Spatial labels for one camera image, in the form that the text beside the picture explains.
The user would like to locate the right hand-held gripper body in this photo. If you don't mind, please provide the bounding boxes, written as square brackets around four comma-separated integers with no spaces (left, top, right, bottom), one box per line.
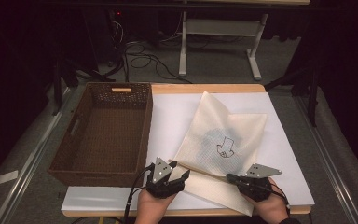
[237,163,283,203]

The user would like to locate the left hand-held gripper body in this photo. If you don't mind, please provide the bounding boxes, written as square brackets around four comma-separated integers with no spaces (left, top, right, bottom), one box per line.
[145,157,186,199]

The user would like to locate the blue cloth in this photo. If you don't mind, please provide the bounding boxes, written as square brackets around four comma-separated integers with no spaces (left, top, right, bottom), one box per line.
[200,127,243,161]

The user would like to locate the cream mesh laundry bag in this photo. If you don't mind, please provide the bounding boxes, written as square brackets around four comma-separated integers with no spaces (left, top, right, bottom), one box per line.
[167,91,269,217]

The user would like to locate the brown wicker basket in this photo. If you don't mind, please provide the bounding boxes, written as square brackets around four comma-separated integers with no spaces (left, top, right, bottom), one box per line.
[47,81,154,188]

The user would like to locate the person's right hand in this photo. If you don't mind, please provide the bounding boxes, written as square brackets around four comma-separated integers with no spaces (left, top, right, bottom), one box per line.
[245,178,291,224]

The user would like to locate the person's left hand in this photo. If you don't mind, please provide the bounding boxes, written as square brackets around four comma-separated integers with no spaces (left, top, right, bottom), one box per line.
[134,188,177,224]

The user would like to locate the white table sheet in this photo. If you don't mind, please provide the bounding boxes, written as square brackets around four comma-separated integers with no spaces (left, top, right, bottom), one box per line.
[61,91,315,213]

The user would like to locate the black stand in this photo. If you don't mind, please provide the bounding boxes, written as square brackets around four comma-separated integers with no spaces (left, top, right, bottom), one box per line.
[264,66,321,127]
[50,55,116,116]

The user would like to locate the white tape strip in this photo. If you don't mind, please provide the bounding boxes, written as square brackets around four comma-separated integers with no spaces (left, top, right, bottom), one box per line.
[0,170,19,186]

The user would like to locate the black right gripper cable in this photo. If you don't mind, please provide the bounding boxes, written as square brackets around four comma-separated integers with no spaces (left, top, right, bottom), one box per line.
[268,183,292,216]

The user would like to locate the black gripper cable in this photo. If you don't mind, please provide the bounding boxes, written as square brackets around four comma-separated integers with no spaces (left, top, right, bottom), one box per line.
[123,164,155,224]
[268,183,292,216]

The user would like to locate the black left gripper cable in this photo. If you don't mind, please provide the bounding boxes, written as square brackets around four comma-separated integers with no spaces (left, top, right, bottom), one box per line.
[123,164,155,224]

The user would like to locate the metal floor rail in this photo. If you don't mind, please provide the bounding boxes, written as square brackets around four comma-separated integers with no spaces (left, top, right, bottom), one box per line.
[0,90,73,224]
[293,96,358,224]

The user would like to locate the black floor cables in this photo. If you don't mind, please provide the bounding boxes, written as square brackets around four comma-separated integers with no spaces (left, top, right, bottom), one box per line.
[106,18,194,84]

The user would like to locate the white desk frame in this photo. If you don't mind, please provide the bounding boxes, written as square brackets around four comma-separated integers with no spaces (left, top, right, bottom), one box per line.
[178,0,310,81]

